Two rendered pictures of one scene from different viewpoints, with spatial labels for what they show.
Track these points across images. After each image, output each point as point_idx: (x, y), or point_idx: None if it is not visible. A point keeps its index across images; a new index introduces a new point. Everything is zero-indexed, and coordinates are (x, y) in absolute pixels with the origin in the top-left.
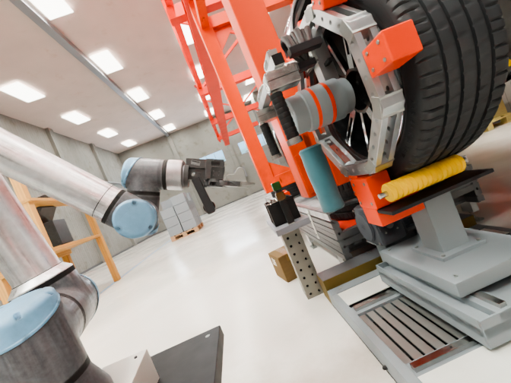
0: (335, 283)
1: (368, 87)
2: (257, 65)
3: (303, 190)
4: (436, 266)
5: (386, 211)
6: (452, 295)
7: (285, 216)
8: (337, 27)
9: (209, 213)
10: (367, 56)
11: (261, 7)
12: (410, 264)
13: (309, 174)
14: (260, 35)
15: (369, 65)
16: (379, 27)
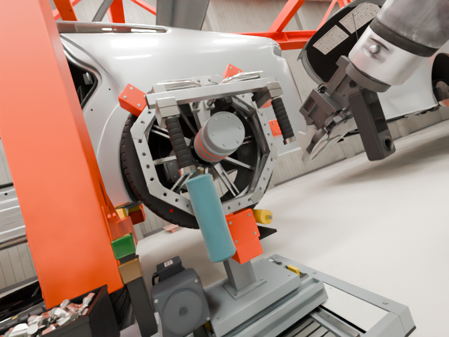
0: None
1: (269, 140)
2: (53, 45)
3: (99, 280)
4: (271, 284)
5: (270, 231)
6: (288, 297)
7: (150, 313)
8: (250, 101)
9: (393, 152)
10: (272, 124)
11: (49, 3)
12: (260, 297)
13: (216, 204)
14: (51, 23)
15: (272, 129)
16: (250, 119)
